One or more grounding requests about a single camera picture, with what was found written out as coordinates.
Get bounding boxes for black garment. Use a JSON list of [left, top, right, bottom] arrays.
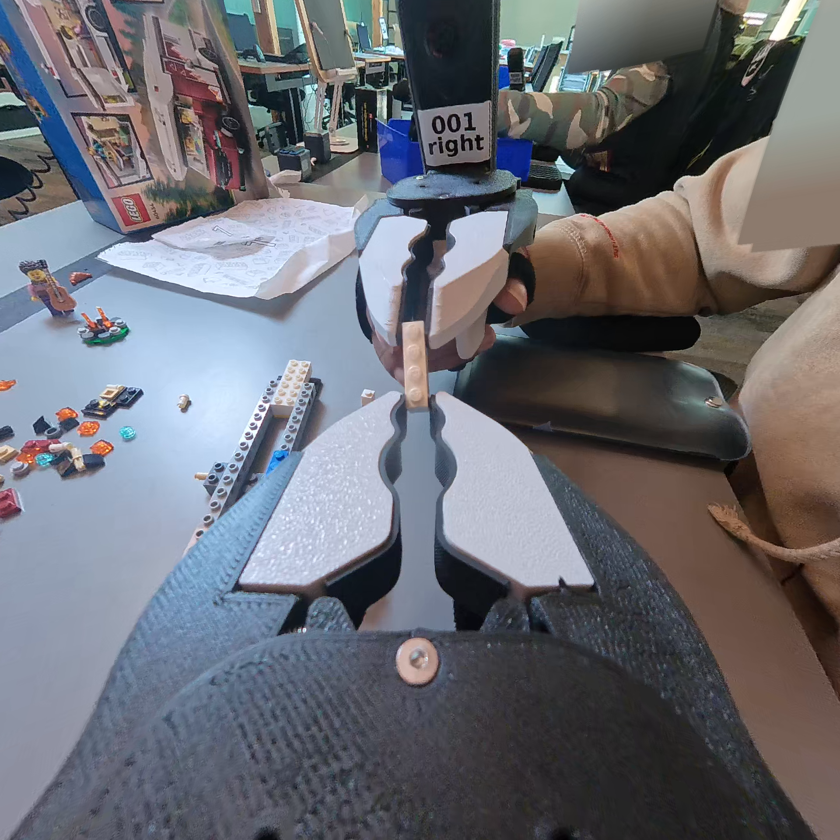
[[712, 29, 809, 175]]

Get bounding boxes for glossy black chair armrest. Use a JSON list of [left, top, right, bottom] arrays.
[[451, 340, 753, 462]]

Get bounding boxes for pile of small lego pieces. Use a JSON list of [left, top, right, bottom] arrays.
[[0, 382, 144, 521]]

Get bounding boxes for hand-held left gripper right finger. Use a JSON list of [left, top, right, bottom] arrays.
[[433, 392, 597, 601]]

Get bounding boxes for purple lego minifigure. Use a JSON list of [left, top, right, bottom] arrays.
[[17, 260, 77, 319]]

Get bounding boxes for beige hoodie drawstring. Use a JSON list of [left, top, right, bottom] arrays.
[[707, 501, 840, 567]]

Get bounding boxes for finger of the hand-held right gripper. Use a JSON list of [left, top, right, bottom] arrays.
[[359, 217, 432, 348], [427, 210, 513, 350]]

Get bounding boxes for black cardboard box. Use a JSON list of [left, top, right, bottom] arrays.
[[354, 85, 395, 154]]

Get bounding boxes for wooden background book stand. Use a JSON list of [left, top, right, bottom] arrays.
[[294, 0, 361, 156]]

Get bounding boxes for grey lego chassis assembly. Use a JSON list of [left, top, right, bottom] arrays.
[[187, 359, 324, 559]]

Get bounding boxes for black round seat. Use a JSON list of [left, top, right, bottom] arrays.
[[0, 156, 39, 206]]

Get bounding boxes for blue plastic bin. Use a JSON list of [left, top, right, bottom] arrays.
[[377, 117, 534, 186]]

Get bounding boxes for person's right hand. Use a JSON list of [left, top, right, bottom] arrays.
[[373, 276, 529, 388]]

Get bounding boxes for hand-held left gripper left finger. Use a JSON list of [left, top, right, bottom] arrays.
[[239, 392, 403, 595]]

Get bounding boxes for lego set box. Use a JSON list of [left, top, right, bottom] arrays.
[[0, 0, 271, 235]]

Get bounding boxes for person's beige hoodie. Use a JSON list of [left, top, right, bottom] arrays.
[[738, 282, 840, 634]]

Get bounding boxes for lego campfire build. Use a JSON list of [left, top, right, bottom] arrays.
[[78, 306, 131, 346]]

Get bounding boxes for tan Lego plate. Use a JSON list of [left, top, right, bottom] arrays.
[[402, 320, 429, 412]]

